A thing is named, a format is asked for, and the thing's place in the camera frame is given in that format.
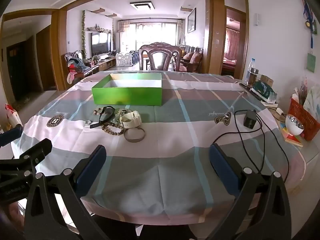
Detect clear plastic water bottle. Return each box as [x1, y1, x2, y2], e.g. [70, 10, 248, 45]
[246, 58, 257, 84]

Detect dark brown bead bracelet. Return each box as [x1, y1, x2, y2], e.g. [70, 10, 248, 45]
[101, 122, 125, 136]

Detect white wristwatch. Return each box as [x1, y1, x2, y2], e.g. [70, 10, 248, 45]
[120, 110, 142, 130]

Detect colourful board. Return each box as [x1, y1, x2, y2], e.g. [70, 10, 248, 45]
[280, 126, 304, 147]

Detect carved wooden dining chair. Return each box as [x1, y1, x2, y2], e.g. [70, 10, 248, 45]
[138, 42, 183, 72]

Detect green ivy garland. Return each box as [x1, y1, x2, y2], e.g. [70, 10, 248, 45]
[81, 10, 87, 58]

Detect green tissue pack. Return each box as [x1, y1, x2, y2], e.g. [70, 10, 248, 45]
[251, 81, 277, 100]

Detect black cable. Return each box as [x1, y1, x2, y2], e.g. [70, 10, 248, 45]
[214, 109, 290, 181]

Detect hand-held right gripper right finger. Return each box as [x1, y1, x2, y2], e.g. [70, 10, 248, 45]
[209, 143, 292, 240]

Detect square ceiling light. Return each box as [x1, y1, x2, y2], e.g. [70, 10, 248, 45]
[130, 1, 153, 10]

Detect white bowl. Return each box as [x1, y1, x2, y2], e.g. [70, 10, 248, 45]
[285, 114, 305, 136]

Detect red plastic basket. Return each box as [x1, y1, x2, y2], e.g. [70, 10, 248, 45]
[287, 97, 320, 141]

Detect glass tea tumbler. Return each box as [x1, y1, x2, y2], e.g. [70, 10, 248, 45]
[247, 68, 258, 86]

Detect wall shelf with ornaments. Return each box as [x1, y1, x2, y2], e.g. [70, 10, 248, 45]
[86, 25, 112, 33]

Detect flat screen television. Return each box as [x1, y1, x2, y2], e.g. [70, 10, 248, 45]
[91, 32, 112, 55]

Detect hanging medals with ribbons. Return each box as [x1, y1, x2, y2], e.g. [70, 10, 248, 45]
[301, 0, 318, 48]

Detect framed wall picture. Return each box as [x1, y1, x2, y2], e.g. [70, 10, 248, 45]
[187, 7, 197, 34]

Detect wooden armchair with clothes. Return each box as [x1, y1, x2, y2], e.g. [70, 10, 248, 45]
[65, 50, 100, 84]

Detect wooden television cabinet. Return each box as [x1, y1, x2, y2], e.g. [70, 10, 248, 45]
[97, 51, 117, 72]

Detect dark entrance door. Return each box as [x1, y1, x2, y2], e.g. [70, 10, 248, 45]
[6, 36, 34, 102]

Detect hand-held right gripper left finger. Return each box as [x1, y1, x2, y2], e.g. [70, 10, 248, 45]
[24, 144, 108, 240]

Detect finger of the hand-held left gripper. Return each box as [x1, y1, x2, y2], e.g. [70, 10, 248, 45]
[12, 138, 53, 178]
[0, 125, 24, 147]

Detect pale green bead bracelet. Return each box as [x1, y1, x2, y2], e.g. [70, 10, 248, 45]
[115, 108, 133, 117]

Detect black wristwatch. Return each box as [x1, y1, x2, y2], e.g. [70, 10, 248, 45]
[90, 106, 116, 129]

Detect green cardboard box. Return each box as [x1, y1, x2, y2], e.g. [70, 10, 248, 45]
[91, 72, 163, 106]

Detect black power adapter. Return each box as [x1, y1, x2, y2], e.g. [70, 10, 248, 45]
[243, 110, 257, 130]

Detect white baby fence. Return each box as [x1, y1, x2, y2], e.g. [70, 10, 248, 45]
[115, 52, 138, 67]

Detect green wall note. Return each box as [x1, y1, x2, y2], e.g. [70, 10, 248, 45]
[306, 53, 317, 73]

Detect metal bangle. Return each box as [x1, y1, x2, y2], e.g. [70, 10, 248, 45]
[124, 127, 146, 142]

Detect wooden sofa with cushions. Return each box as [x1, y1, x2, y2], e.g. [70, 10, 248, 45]
[180, 45, 203, 73]

